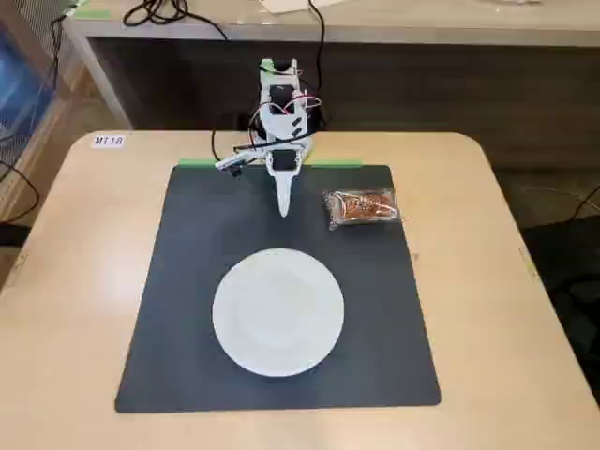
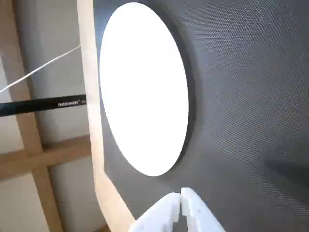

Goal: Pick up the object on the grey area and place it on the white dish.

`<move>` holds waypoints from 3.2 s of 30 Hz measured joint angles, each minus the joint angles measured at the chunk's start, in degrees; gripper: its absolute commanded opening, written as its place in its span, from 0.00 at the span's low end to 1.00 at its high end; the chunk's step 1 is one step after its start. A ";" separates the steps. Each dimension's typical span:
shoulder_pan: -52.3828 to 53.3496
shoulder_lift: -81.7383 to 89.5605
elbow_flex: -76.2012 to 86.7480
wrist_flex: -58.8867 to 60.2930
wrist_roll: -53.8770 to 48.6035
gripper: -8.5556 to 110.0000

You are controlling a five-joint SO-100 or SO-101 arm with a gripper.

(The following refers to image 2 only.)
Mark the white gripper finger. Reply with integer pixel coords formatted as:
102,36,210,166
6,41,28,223
181,187,226,232
127,192,182,232

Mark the round white dish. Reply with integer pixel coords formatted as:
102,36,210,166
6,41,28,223
99,2,189,177

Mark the dark grey textured mat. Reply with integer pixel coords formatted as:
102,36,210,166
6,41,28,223
93,0,309,232

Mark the black Neewer tripod pole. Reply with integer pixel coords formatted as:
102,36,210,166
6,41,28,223
0,94,87,118

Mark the thin white cable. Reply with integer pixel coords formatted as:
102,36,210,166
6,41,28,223
0,45,81,95

